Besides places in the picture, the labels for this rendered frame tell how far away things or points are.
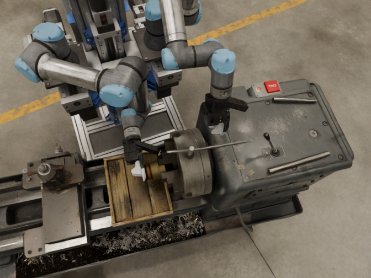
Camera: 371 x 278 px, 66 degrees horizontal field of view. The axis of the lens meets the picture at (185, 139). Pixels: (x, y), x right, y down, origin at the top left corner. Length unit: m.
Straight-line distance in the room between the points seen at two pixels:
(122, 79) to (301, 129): 0.79
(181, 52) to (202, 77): 1.96
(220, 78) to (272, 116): 0.46
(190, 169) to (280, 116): 0.47
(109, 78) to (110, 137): 1.29
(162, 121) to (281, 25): 1.90
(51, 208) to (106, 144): 1.00
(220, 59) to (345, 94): 2.54
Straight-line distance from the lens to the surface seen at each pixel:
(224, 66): 0.92
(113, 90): 1.10
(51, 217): 1.49
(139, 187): 1.52
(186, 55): 0.99
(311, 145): 1.34
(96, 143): 2.39
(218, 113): 1.03
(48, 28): 1.44
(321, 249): 2.66
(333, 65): 3.52
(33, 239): 1.58
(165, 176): 1.30
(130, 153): 1.32
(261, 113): 1.33
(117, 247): 1.83
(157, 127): 2.39
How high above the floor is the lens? 2.35
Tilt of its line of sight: 66 degrees down
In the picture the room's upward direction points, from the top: 9 degrees clockwise
